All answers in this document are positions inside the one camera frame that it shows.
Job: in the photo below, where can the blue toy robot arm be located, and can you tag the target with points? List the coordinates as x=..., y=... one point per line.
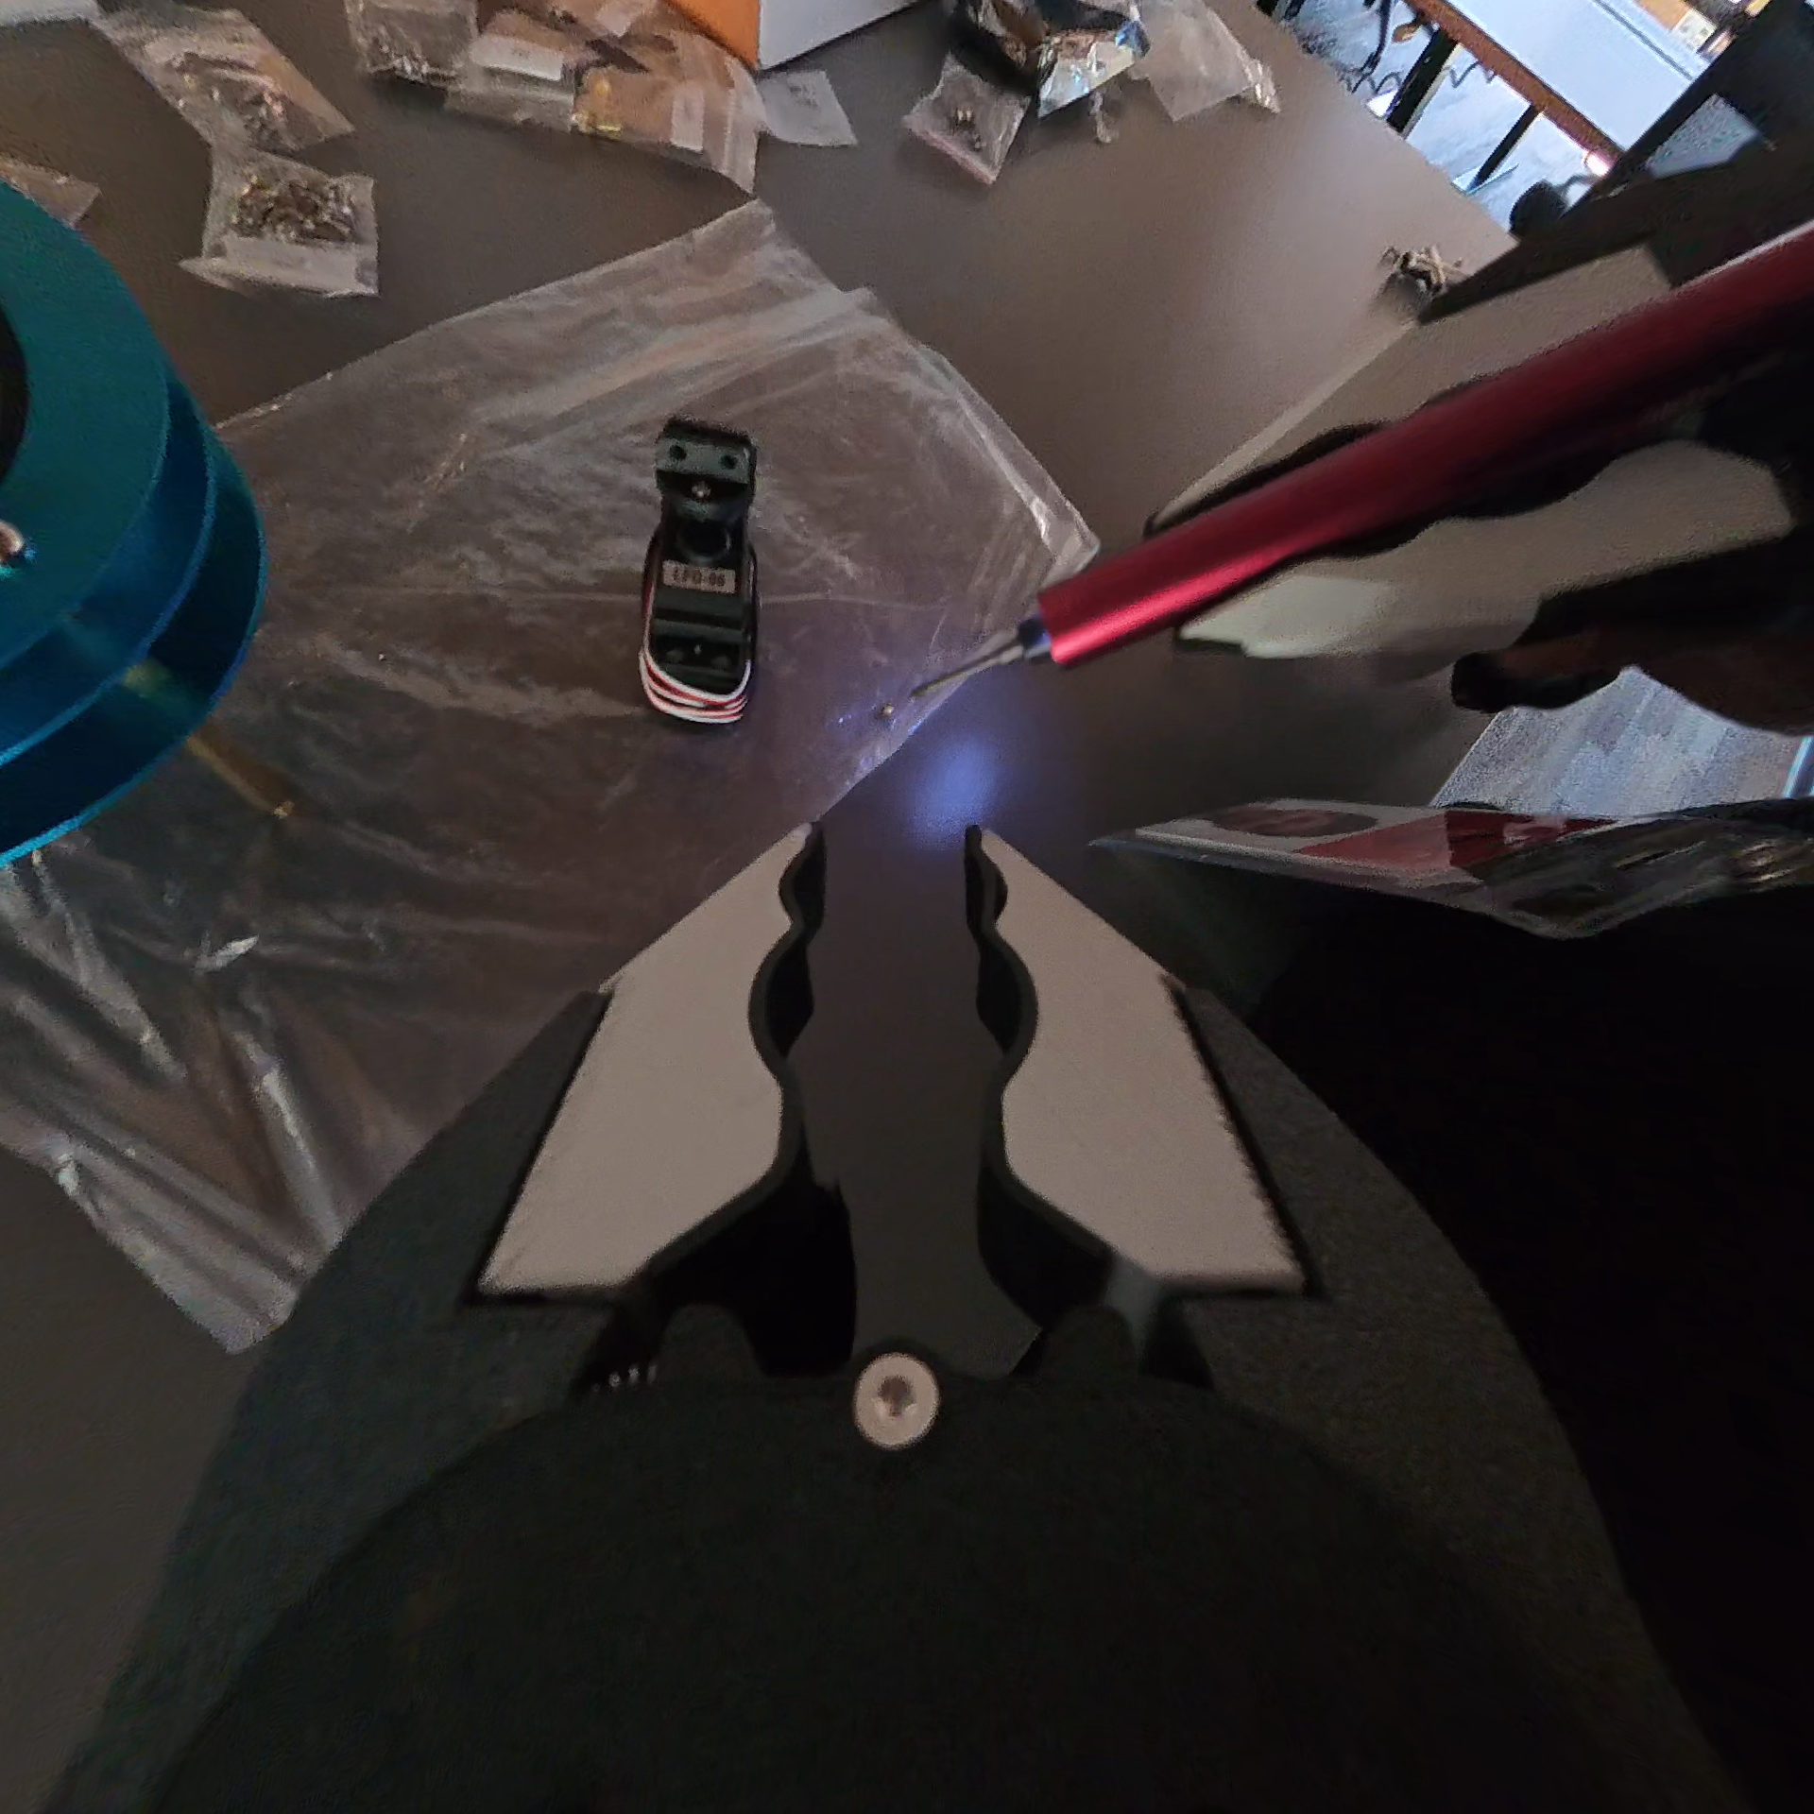
x=112, y=425

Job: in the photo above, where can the pile of small screw bags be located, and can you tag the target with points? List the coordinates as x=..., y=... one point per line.
x=289, y=213

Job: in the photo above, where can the silver foil bag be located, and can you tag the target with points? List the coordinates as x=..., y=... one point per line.
x=1047, y=57

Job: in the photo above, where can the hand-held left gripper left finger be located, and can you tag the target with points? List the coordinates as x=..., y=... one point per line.
x=652, y=1120

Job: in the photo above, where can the small heap of metal parts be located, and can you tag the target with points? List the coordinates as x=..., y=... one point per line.
x=1422, y=266

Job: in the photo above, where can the orange and white cardboard box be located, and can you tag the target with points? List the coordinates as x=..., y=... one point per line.
x=807, y=28

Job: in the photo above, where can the black servo motor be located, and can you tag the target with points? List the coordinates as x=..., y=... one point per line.
x=703, y=595

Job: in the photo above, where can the clear blister pack red card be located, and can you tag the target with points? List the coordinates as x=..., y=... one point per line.
x=1417, y=843

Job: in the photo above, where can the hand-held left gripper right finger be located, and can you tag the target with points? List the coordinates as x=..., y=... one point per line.
x=1135, y=1135

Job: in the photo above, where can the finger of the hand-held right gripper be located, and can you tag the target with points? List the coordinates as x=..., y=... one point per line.
x=1345, y=418
x=1560, y=538

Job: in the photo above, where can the large clear plastic bag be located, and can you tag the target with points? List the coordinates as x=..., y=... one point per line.
x=495, y=425

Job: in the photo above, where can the dark grey desk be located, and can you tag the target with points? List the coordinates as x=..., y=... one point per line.
x=1105, y=256

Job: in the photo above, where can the red screwdriver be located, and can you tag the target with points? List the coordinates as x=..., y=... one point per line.
x=1417, y=455

